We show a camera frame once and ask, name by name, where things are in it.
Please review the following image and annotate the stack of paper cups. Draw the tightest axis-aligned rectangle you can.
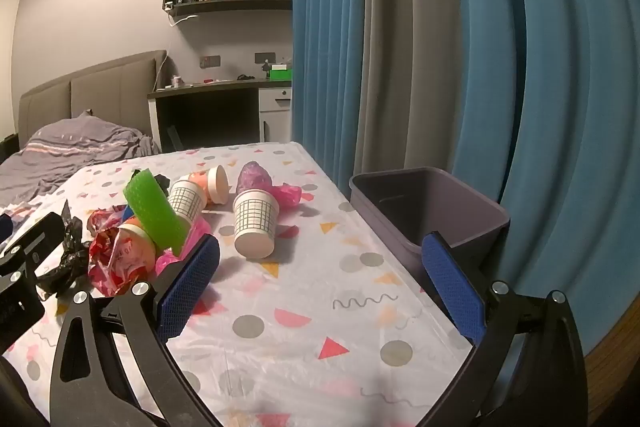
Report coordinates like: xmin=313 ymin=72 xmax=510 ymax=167
xmin=167 ymin=181 xmax=208 ymax=225

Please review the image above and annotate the white cable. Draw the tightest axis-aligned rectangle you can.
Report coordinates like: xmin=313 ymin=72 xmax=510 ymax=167
xmin=167 ymin=11 xmax=202 ymax=28

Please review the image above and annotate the grey curtain panel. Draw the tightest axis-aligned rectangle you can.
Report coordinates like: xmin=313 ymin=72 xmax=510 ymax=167
xmin=351 ymin=0 xmax=507 ymax=204

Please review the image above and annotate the grey padded headboard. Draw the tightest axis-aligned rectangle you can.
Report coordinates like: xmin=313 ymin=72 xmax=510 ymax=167
xmin=17 ymin=50 xmax=168 ymax=148

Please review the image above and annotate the green plastic cup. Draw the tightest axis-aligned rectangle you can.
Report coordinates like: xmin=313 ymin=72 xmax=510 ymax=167
xmin=122 ymin=168 xmax=188 ymax=256

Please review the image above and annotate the patterned white tablecloth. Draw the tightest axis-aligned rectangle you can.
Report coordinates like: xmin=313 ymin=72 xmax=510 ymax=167
xmin=0 ymin=141 xmax=476 ymax=427

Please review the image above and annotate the grey plastic bin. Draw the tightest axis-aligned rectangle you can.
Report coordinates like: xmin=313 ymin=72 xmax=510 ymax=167
xmin=348 ymin=167 xmax=511 ymax=290

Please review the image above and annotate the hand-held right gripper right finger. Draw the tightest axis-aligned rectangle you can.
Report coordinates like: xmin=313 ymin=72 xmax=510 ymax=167
xmin=420 ymin=231 xmax=589 ymax=427

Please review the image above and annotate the orange print paper cup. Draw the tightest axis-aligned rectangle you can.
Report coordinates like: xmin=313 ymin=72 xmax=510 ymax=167
xmin=116 ymin=217 xmax=159 ymax=285
xmin=187 ymin=165 xmax=230 ymax=206

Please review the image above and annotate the grey striped duvet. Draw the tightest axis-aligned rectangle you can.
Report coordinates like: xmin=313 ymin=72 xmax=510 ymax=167
xmin=0 ymin=109 xmax=161 ymax=208

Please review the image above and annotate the blue curtain panel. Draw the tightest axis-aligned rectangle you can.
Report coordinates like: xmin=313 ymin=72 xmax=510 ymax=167
xmin=442 ymin=0 xmax=640 ymax=355
xmin=291 ymin=0 xmax=373 ymax=178

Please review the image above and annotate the dark desk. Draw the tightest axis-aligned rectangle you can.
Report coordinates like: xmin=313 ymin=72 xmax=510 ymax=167
xmin=146 ymin=79 xmax=294 ymax=154

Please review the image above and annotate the white drawer cabinet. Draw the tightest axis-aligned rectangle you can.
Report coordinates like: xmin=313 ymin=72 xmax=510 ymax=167
xmin=258 ymin=87 xmax=293 ymax=142

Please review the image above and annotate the red and white wrapper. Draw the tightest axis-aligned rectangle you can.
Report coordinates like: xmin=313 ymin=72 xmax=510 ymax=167
xmin=87 ymin=205 xmax=153 ymax=299

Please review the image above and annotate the pink plastic bag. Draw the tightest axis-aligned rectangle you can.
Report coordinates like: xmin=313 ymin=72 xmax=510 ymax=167
xmin=269 ymin=183 xmax=304 ymax=211
xmin=154 ymin=218 xmax=215 ymax=280

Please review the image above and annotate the purple plastic bag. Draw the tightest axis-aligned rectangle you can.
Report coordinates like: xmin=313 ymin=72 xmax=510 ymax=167
xmin=236 ymin=160 xmax=275 ymax=196

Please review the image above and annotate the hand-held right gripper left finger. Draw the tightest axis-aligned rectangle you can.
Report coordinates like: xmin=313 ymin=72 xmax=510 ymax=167
xmin=49 ymin=234 xmax=224 ymax=427

